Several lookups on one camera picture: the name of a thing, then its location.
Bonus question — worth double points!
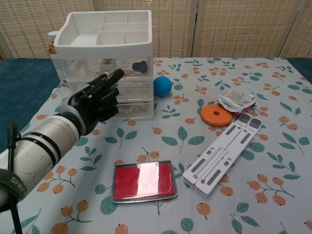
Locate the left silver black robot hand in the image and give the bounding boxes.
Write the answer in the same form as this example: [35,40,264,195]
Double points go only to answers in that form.
[64,69,125,136]

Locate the white compartment drawer organizer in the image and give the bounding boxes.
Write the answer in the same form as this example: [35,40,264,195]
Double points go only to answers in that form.
[53,10,154,120]

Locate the tea bottle with white cap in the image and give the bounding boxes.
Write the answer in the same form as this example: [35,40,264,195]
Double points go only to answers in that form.
[47,31,70,88]

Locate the dark grey rubber stopper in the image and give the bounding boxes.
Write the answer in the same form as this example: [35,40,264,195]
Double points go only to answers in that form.
[132,60,148,74]

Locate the blue ball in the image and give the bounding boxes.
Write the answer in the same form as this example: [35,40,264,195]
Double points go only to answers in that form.
[153,76,174,98]

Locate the floral leaf print tablecloth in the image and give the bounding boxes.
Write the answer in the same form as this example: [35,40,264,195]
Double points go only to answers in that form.
[0,56,312,234]

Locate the red ink pad case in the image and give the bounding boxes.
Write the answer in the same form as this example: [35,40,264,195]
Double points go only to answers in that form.
[112,160,178,204]

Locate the orange disc with hole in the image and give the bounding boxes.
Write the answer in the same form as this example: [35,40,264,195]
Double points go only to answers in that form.
[200,104,233,127]

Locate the white folding laptop stand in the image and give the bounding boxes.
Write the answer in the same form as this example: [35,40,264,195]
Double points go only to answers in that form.
[182,113,266,198]

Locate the silver foil pouch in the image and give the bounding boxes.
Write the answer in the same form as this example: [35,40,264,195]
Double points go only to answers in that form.
[217,90,257,114]

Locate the bamboo folding screen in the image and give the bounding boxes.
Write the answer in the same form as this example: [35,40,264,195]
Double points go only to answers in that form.
[0,0,312,60]

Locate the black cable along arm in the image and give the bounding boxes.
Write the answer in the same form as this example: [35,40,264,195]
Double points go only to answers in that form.
[7,123,22,234]

